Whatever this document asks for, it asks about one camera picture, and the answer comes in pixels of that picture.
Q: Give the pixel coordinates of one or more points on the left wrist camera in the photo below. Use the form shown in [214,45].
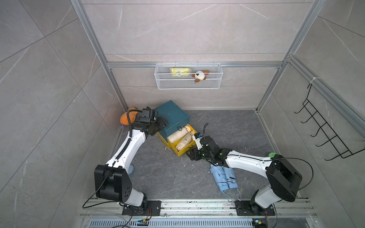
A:
[147,115]

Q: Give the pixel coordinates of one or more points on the aluminium frame profile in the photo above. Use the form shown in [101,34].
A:
[339,103]

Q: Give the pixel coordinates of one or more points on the white wire wall basket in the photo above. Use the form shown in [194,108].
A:
[165,81]

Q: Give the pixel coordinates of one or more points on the orange plush toy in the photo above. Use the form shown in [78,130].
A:
[128,117]

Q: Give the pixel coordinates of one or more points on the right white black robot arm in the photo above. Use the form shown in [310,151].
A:
[284,179]

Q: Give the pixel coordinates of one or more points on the blue umbrella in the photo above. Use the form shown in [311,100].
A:
[219,177]
[230,177]

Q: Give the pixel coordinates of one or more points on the beige umbrella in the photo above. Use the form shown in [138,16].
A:
[185,140]
[179,134]

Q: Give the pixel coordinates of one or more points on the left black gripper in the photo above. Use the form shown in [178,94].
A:
[161,123]

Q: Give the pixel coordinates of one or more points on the black wall hook rack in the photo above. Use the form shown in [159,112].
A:
[325,128]

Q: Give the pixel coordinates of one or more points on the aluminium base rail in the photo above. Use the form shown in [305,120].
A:
[197,213]

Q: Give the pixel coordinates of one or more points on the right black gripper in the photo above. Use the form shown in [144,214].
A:
[192,153]

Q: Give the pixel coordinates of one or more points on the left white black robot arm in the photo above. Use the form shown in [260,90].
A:
[112,181]

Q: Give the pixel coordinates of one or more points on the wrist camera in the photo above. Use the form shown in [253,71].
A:
[147,115]
[201,142]

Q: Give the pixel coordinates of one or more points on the yellow packet in basket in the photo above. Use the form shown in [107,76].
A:
[180,71]

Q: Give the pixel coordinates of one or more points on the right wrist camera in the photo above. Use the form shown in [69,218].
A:
[201,142]

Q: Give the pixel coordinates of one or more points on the blue grey sponge pad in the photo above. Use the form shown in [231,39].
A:
[130,169]

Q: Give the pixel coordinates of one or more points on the brown white plush dog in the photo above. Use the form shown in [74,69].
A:
[200,75]

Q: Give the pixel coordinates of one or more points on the teal drawer cabinet yellow base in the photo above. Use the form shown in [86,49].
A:
[177,118]

